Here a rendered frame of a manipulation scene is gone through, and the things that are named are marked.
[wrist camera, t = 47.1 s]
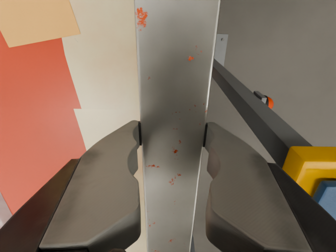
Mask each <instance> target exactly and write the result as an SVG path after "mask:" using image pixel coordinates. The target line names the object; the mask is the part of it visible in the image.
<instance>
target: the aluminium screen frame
mask: <svg viewBox="0 0 336 252"><path fill-rule="evenodd" d="M220 6H221V0H134V18H135V37H136V56H137V75H138V94H139V113H140V125H141V145H142V146H141V151H142V170H143V190H144V209H145V228H146V247H147V252H190V251H191V243H192V235H193V227H194V219H195V210H196V202H197V194H198V186H199V178H200V170H201V161H202V153H203V143H204V134H205V126H206V121H207V113H208V104H209V96H210V88H211V80H212V72H213V64H214V55H215V47H216V39H217V31H218V23H219V15H220Z"/></svg>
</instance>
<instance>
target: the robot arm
mask: <svg viewBox="0 0 336 252"><path fill-rule="evenodd" d="M140 146H142V135H141V123H140V121H137V120H132V121H130V122H128V123H126V124H125V125H123V126H121V127H120V128H118V129H117V130H115V131H113V132H112V133H110V134H108V135H107V136H105V137H103V138H102V139H101V140H99V141H98V142H96V143H95V144H94V145H93V146H92V147H90V148H89V149H88V150H87V151H86V152H85V153H84V154H83V155H82V156H81V157H80V158H76V159H71V160H70V161H69V162H68V163H67V164H66V165H65V166H64V167H62V168H61V169H60V170H59V171H58V172H57V173H56V174H55V175H54V176H53V177H52V178H51V179H50V180H49V181H48V182H47V183H46V184H45V185H44V186H43V187H41V188H40V189H39V190H38V191H37V192H36V193H35V194H34V195H33V196H32V197H31V198H30V199H29V200H28V201H27V202H26V203H25V204H24V205H23V206H22V207H21V208H19V209H18V210H17V211H16V212H15V214H14V215H13V216H12V217H11V218H10V219H9V220H8V221H7V222H6V223H5V224H4V225H3V226H2V228H1V229H0V252H126V251H125V250H126V249H127V248H128V247H130V246H131V245H132V244H133V243H135V242H136V241H137V240H138V239H139V237H140V235H141V205H140V191H139V182H138V180H137V179H136V178H135V177H134V174H135V173H136V171H137V170H138V153H137V149H138V148H139V147H140ZM203 147H205V149H206V150H207V152H208V153H209V155H208V162H207V172H208V173H209V174H210V176H211V177H212V179H213V180H212V181H211V183H210V187H209V193H208V199H207V206H206V212H205V232H206V237H207V239H208V240H209V241H210V242H211V243H212V244H213V245H214V246H215V247H217V248H218V249H219V250H220V251H221V252H336V220H335V219H334V218H333V217H332V216H331V215H330V214H329V213H328V212H327V211H326V210H325V209H324V208H323V207H322V206H321V205H319V204H318V203H317V202H316V201H315V200H314V199H313V198H312V197H311V196H310V195H309V194H308V193H307V192H306V191H305V190H304V189H303V188H302V187H301V186H299V185H298V184H297V183H296V182H295V181H294V180H293V179H292V178H291V177H290V176H289V175H288V174H287V173H286V172H285V171H284V170H283V169H282V168H281V167H280V166H278V165H277V164H276V163H269V162H267V161H266V160H265V159H264V158H263V157H262V156H261V155H260V154H259V153H258V152H257V151H256V150H255V149H254V148H252V147H251V146H250V145H249V144H247V143H246V142H245V141H243V140H242V139H240V138H238V137H237V136H235V135H234V134H232V133H231V132H229V131H227V130H226V129H224V128H223V127H221V126H219V125H218V124H216V123H215V122H206V124H205V131H204V139H203Z"/></svg>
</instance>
